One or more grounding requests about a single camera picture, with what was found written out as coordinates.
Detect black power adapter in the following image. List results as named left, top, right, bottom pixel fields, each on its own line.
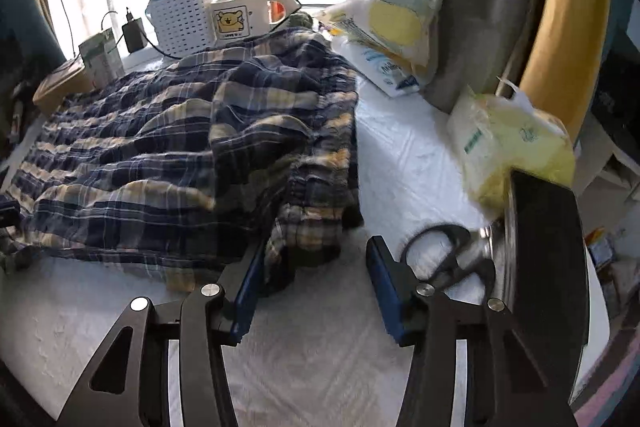
left=122, top=9, right=146, bottom=54

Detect blue plaid pants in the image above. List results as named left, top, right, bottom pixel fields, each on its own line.
left=1, top=28, right=361, bottom=289

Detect black smartphone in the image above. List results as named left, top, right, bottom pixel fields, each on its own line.
left=506, top=170, right=590, bottom=400

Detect green white milk carton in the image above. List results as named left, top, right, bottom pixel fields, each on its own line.
left=79, top=28, right=125, bottom=89

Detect white perforated plastic basket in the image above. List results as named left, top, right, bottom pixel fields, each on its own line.
left=145, top=0, right=215, bottom=57

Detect brown lidded food container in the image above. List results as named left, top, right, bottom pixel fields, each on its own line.
left=32, top=58, right=94, bottom=116

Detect yellow curtain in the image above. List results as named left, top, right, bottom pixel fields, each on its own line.
left=520, top=0, right=611, bottom=140

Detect yellow tissue pack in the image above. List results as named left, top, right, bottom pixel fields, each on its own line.
left=447, top=87, right=575, bottom=210

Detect black scissors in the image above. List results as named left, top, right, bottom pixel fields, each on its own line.
left=398, top=223, right=497, bottom=305

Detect white bear mug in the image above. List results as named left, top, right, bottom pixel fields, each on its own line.
left=208, top=0, right=302, bottom=46

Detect white yellow wipes packet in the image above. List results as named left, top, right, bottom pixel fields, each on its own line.
left=318, top=0, right=442, bottom=91

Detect steel thermos tumbler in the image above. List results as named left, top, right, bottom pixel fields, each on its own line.
left=423, top=0, right=529, bottom=114

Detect teal curtain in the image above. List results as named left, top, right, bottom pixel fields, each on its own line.
left=1, top=0, right=65, bottom=72

